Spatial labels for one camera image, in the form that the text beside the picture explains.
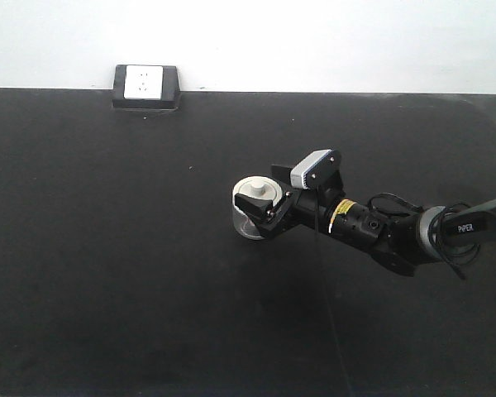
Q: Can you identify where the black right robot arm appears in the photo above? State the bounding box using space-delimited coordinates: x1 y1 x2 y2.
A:
231 165 496 280

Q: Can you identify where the glass jar with white lid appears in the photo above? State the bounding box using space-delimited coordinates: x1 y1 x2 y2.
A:
231 175 284 241

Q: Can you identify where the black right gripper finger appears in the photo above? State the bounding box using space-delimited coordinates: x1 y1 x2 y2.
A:
270 165 293 182
235 193 274 227

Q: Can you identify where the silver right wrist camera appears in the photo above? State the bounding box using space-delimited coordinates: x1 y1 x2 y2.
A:
289 149 341 190

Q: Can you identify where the white socket on black box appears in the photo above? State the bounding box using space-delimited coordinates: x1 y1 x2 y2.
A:
112 65 181 112

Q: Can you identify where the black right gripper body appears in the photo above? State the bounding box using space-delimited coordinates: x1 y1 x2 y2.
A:
254 171 345 239

